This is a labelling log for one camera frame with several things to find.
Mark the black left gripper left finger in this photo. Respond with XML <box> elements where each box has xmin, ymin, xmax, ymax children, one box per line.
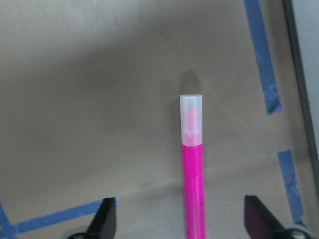
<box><xmin>86</xmin><ymin>197</ymin><xmax>117</xmax><ymax>239</ymax></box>

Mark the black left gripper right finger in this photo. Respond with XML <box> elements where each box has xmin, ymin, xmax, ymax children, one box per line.
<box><xmin>244</xmin><ymin>195</ymin><xmax>284</xmax><ymax>239</ymax></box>

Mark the pink highlighter pen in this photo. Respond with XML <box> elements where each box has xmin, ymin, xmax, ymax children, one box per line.
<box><xmin>180</xmin><ymin>94</ymin><xmax>206</xmax><ymax>239</ymax></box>

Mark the silver laptop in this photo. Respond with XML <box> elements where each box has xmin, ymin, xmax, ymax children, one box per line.
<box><xmin>283</xmin><ymin>0</ymin><xmax>319</xmax><ymax>187</ymax></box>

